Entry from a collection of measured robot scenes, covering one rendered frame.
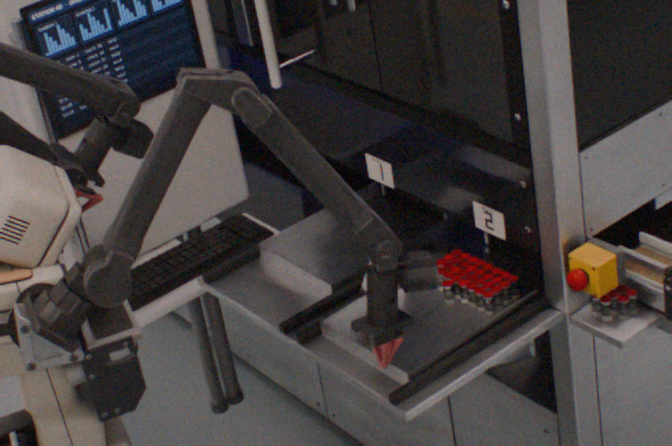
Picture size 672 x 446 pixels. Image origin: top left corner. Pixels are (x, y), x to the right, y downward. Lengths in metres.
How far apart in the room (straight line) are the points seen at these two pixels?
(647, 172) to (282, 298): 0.78
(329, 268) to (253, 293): 0.17
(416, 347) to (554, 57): 0.62
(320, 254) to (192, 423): 1.19
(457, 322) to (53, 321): 0.80
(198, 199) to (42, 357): 1.00
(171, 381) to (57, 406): 1.57
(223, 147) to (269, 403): 1.01
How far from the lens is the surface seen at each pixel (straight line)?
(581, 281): 2.47
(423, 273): 2.38
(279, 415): 3.90
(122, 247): 2.24
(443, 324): 2.61
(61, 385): 2.57
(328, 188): 2.28
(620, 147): 2.55
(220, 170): 3.23
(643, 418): 2.94
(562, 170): 2.45
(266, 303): 2.77
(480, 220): 2.66
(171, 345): 4.29
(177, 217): 3.20
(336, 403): 3.60
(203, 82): 2.17
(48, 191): 2.36
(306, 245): 2.93
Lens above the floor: 2.39
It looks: 29 degrees down
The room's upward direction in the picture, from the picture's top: 10 degrees counter-clockwise
